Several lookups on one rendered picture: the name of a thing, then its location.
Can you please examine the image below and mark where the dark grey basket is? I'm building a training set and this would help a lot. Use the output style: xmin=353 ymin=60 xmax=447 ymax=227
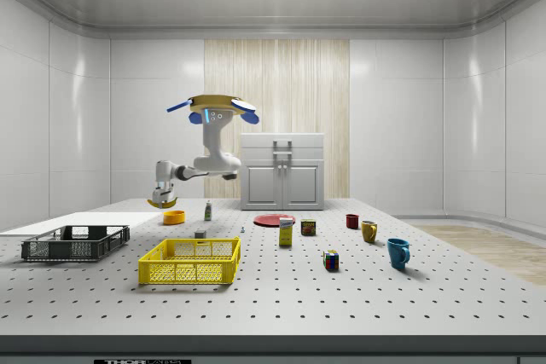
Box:
xmin=20 ymin=224 xmax=131 ymax=263

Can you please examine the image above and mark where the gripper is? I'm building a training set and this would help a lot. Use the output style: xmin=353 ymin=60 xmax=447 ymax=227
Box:
xmin=151 ymin=183 xmax=173 ymax=209

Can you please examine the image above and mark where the puzzle cube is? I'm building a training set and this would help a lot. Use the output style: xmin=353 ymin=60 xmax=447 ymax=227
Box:
xmin=322 ymin=249 xmax=340 ymax=273

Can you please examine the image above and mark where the yellow and white box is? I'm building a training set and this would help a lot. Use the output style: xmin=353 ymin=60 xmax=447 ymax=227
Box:
xmin=278 ymin=217 xmax=297 ymax=248

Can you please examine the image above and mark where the yellow mug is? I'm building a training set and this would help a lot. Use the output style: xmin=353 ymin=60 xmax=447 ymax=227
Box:
xmin=360 ymin=219 xmax=380 ymax=244

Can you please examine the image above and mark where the yellow basket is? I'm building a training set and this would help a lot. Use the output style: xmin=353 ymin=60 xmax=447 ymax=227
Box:
xmin=137 ymin=237 xmax=242 ymax=286

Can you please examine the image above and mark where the red plate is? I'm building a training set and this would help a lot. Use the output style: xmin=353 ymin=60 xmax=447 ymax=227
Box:
xmin=253 ymin=212 xmax=297 ymax=229

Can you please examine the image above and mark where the drone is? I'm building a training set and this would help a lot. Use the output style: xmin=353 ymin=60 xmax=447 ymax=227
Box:
xmin=166 ymin=94 xmax=261 ymax=126

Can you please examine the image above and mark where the yellow bowl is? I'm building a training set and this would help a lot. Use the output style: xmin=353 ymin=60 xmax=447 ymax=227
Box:
xmin=162 ymin=209 xmax=187 ymax=226

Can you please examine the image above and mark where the white cabinet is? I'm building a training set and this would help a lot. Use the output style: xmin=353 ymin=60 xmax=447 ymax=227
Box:
xmin=239 ymin=132 xmax=326 ymax=212

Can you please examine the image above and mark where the blue mug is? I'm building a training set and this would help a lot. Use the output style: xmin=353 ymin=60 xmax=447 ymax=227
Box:
xmin=386 ymin=238 xmax=412 ymax=271

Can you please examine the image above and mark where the banana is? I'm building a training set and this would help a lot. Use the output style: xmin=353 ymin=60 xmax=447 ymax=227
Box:
xmin=146 ymin=196 xmax=180 ymax=211

